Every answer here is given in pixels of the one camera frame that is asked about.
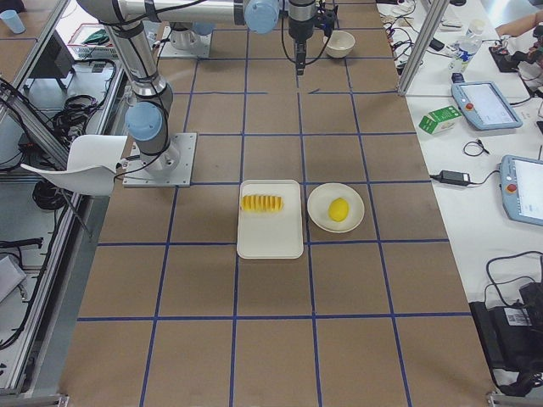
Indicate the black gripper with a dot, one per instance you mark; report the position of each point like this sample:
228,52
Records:
299,29

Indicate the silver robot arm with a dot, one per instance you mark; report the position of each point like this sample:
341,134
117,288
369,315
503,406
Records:
123,20

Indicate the cream plate with lemon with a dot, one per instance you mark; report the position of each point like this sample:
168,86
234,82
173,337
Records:
322,196

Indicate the cream bowl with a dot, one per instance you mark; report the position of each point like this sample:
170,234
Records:
339,44

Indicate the green white carton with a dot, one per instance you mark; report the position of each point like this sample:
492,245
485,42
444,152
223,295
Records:
440,120

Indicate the plastic water bottle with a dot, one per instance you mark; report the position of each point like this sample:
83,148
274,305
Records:
466,47

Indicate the yellow lemon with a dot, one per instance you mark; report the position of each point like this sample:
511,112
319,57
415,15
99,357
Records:
338,210

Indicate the far teach pendant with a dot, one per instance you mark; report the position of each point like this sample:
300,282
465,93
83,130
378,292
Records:
484,106

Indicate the teach pendant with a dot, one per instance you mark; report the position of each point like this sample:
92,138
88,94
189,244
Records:
521,189
484,106

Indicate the white rectangular tray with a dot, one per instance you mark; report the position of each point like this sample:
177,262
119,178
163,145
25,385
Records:
276,235

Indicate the black power adapter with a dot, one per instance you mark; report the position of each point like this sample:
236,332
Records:
455,178

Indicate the white chair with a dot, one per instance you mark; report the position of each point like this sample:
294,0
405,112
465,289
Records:
91,165

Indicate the near teach pendant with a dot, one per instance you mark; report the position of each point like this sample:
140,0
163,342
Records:
521,189

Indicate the blue plastic cup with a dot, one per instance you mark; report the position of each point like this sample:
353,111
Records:
11,19

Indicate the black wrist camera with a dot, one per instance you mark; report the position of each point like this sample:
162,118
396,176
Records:
325,18

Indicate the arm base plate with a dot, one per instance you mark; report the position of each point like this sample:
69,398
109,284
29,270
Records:
192,43
173,168

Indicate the aluminium frame post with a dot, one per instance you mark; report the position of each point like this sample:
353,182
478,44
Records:
429,27

